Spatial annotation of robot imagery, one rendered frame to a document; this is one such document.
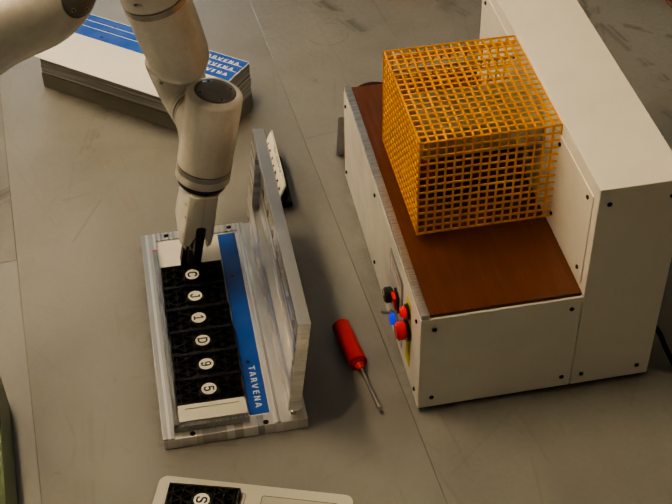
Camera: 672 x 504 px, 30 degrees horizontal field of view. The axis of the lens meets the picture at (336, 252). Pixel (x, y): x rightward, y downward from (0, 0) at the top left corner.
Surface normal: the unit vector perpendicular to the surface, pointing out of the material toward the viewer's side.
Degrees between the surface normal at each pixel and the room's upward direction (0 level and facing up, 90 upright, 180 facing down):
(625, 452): 0
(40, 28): 105
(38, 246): 0
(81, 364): 0
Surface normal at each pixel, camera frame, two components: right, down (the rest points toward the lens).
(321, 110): -0.02, -0.73
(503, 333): 0.18, 0.66
